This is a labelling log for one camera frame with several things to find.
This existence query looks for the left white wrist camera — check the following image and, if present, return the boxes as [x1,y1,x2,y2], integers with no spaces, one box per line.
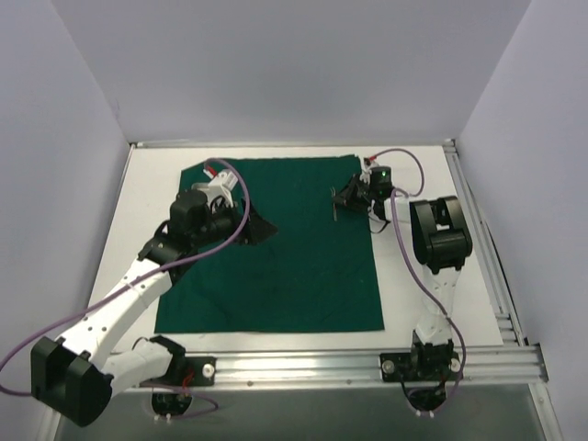
[202,168,238,207]

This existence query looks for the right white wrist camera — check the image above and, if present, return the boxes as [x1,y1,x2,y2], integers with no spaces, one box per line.
[360,157,372,184]

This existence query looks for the metal instrument tray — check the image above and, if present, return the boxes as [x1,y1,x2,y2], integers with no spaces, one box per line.
[191,182,209,191]

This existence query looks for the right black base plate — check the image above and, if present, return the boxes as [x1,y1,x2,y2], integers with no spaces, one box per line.
[379,352,459,383]

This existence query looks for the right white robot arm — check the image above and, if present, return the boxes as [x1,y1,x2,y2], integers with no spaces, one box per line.
[332,166,473,379]

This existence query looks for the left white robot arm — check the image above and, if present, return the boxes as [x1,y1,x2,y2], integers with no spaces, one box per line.
[30,188,277,427]

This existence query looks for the aluminium rail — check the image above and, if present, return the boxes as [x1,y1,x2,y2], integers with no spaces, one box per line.
[442,139,529,346]
[100,341,548,393]

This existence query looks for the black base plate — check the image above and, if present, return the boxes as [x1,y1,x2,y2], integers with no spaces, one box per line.
[379,352,459,383]
[151,356,217,388]

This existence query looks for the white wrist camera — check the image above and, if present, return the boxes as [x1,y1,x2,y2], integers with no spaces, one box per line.
[202,168,238,207]
[360,157,372,184]

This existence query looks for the aluminium right side rail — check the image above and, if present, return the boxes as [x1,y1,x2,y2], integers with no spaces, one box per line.
[442,139,529,346]

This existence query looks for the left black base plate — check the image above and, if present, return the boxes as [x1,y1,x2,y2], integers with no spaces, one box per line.
[151,356,217,388]

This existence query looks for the dark green surgical cloth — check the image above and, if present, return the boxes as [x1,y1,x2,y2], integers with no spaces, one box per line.
[155,155,384,334]

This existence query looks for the aluminium front rail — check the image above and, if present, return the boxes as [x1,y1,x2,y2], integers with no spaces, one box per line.
[100,341,548,393]

